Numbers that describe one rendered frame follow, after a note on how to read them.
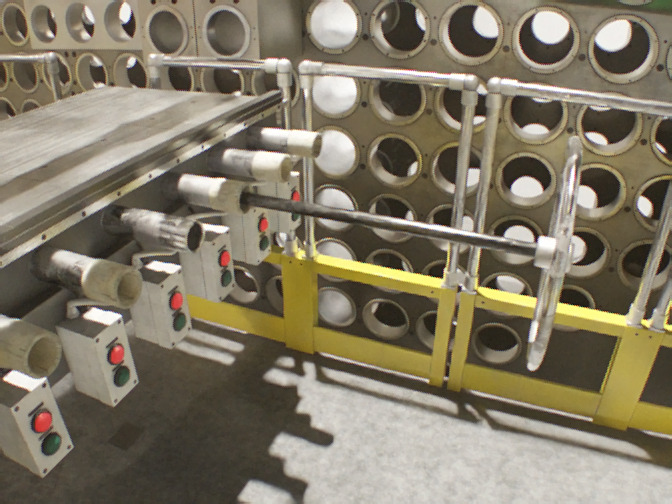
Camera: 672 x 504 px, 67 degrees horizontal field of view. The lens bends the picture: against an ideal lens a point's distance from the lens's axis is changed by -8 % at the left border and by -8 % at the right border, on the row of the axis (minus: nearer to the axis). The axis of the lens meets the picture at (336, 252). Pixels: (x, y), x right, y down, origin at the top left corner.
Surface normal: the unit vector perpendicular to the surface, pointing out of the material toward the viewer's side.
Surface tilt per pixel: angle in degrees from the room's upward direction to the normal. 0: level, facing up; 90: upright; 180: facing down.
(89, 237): 90
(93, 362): 90
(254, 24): 90
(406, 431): 0
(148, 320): 90
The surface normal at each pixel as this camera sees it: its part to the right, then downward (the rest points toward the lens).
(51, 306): 0.93, 0.18
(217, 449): 0.00, -0.87
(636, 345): -0.38, 0.46
